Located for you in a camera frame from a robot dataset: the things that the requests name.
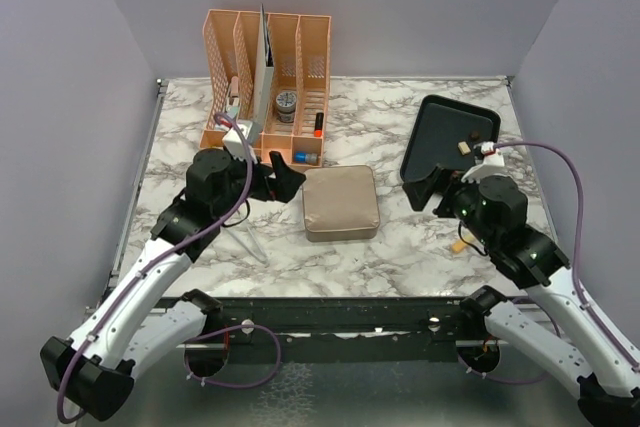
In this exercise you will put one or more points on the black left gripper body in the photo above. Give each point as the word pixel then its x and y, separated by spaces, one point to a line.
pixel 268 187

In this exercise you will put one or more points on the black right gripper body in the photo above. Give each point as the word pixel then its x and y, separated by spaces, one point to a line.
pixel 466 198

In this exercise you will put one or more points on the rose gold tin lid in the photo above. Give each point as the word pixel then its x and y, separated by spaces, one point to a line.
pixel 340 197

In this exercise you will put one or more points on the gold chocolate tin box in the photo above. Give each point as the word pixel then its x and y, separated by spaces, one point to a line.
pixel 338 235

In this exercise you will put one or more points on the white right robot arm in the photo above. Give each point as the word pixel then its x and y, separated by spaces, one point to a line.
pixel 585 360

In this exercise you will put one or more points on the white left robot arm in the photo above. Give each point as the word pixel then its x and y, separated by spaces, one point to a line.
pixel 94 369

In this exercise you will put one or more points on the cream square chocolate piece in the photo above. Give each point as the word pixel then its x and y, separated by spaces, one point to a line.
pixel 464 148

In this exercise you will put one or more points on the blue grey small bottle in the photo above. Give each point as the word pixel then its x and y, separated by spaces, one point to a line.
pixel 306 158

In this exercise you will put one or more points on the tan stick on table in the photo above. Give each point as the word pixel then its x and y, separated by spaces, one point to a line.
pixel 458 247

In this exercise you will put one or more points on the black plastic tray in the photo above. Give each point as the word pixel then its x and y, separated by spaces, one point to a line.
pixel 441 124

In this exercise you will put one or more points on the black orange marker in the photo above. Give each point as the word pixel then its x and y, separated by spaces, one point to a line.
pixel 318 125

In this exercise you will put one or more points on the small round patterned jar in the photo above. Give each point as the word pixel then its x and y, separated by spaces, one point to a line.
pixel 286 105

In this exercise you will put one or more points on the pink stapler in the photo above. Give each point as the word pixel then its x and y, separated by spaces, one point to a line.
pixel 233 96

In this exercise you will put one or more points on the white upright booklet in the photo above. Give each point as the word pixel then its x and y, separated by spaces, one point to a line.
pixel 264 71

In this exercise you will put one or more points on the peach plastic desk organizer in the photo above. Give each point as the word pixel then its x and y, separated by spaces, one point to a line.
pixel 301 46

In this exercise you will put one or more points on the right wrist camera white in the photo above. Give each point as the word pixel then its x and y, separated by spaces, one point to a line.
pixel 489 162

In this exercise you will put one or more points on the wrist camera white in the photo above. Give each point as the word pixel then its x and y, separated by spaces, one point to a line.
pixel 489 162
pixel 239 142

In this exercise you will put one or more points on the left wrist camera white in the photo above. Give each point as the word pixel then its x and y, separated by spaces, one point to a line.
pixel 239 142

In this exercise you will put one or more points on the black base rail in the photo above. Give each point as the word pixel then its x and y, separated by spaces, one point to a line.
pixel 336 330

